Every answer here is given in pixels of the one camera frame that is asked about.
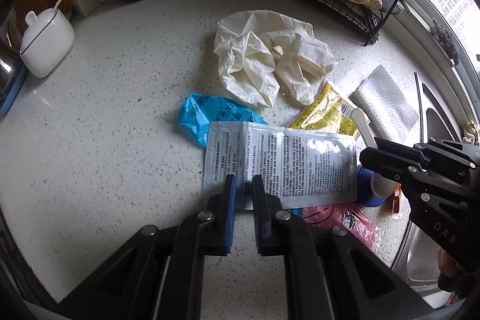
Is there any red sauce packet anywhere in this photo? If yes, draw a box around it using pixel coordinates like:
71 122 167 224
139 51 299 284
382 184 403 219

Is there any white printed foil pouch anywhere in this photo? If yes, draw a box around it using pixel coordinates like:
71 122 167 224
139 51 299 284
202 122 357 210

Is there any right hand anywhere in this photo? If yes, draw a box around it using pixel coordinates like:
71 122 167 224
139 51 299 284
437 248 461 278

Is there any white plastic measuring spoon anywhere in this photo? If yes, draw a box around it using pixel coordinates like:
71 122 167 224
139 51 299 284
351 108 396 199

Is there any white folded paper towel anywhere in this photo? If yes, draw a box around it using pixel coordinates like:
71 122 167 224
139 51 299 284
350 65 419 143

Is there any blue round lid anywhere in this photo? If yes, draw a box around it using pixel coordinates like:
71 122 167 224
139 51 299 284
356 164 386 208

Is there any yellow snack packet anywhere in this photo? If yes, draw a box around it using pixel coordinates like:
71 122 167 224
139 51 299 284
286 79 360 140

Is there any pink plastic bag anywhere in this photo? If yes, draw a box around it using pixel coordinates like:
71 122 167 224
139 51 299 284
302 203 383 252

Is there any steel sink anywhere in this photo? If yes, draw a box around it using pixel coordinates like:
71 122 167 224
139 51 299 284
393 79 479 295

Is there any blue plastic bag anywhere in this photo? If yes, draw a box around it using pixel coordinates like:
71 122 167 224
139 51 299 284
177 93 266 148

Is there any steel wool scrubber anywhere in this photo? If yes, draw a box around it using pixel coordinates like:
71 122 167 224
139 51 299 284
430 19 460 66

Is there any crumpled cream rubber glove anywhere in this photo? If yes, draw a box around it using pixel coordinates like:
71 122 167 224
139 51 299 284
213 10 338 108

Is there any blue tray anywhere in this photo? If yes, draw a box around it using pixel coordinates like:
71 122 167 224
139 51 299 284
0 65 28 115

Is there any white sugar bowl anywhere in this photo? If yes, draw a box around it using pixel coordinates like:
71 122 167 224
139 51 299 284
19 0 75 78

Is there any small steel teapot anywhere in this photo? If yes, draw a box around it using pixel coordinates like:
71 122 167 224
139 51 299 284
0 37 21 99

